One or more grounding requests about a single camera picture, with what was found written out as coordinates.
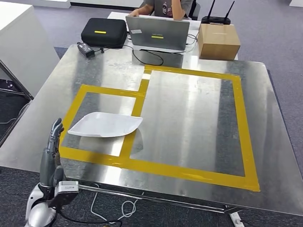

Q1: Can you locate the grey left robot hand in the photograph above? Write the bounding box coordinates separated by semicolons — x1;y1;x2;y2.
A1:
39;117;65;189

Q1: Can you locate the white curved car trim part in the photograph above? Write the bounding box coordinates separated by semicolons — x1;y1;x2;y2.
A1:
67;111;144;139

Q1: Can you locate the steel workbench table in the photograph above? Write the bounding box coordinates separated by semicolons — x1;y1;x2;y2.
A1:
0;43;303;217

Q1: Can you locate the white cabinet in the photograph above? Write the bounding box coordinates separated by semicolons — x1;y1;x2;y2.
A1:
0;4;60;98

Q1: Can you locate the black power adapter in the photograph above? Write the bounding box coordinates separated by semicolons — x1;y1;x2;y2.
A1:
76;41;96;59

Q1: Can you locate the black zip carrying case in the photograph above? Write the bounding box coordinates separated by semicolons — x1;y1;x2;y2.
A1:
80;17;128;50

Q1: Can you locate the grey laptop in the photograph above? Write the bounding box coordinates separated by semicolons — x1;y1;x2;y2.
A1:
125;15;190;53

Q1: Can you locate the person at laptop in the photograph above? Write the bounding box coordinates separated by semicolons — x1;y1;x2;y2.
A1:
128;0;193;21

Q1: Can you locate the white table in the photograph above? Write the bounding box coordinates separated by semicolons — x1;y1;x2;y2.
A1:
107;11;239;61

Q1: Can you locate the white floor power strip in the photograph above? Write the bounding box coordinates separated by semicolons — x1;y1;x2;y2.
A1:
229;211;245;227

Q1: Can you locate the brown cardboard box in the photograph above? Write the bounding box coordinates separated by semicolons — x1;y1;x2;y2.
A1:
197;23;242;61

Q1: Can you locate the black wifi router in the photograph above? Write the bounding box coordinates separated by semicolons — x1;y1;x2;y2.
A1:
201;0;236;26

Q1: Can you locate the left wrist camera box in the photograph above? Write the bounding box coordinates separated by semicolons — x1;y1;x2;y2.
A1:
48;180;79;209

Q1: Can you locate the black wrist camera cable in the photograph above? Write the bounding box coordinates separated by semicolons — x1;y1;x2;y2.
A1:
57;210;123;227

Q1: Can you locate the white floor cable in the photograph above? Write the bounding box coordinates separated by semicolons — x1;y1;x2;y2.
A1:
90;191;138;222

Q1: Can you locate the black adapter cable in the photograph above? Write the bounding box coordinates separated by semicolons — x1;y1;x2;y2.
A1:
93;43;165;67

